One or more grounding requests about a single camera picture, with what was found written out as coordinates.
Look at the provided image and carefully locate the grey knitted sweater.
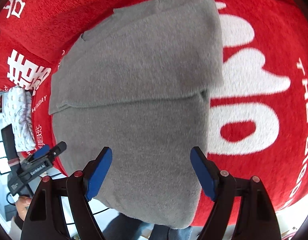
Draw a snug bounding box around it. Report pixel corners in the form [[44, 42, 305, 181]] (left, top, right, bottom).
[[49, 0, 223, 229]]

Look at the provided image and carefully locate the person's left hand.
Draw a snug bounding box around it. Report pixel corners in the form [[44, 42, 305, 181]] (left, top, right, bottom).
[[15, 196, 32, 221]]

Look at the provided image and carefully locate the white floral cloth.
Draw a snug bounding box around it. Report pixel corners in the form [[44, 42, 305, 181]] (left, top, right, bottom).
[[2, 86, 36, 152]]

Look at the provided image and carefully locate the blue jeans leg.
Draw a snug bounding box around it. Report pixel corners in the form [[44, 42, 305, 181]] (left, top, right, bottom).
[[102, 212, 195, 240]]

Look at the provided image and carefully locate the red blanket with white characters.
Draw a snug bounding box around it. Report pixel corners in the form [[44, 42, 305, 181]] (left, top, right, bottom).
[[0, 0, 308, 226]]

